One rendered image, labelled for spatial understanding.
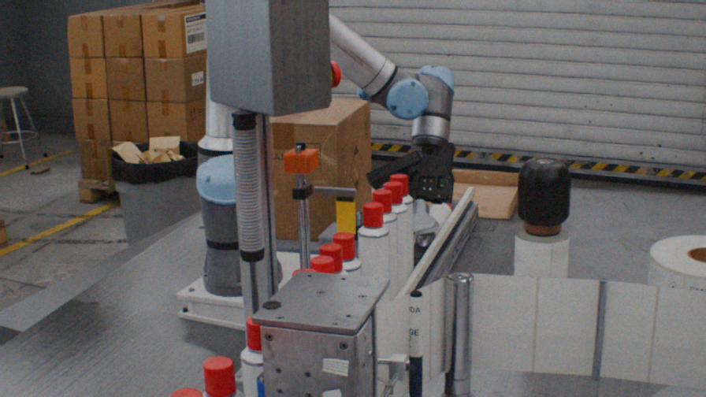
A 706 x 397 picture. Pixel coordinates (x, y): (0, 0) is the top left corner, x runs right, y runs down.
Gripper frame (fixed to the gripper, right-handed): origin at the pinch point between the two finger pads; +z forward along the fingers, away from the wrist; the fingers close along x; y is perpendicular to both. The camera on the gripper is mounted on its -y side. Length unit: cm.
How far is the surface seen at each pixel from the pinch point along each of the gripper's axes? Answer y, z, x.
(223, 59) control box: -14, -12, -63
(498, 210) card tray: 10, -19, 53
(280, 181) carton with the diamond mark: -33.3, -13.3, 12.6
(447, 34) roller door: -74, -201, 358
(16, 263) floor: -248, -8, 201
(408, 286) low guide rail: 4.5, 10.8, -14.7
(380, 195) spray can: 0.2, -2.9, -24.5
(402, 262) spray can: 2.5, 6.4, -13.0
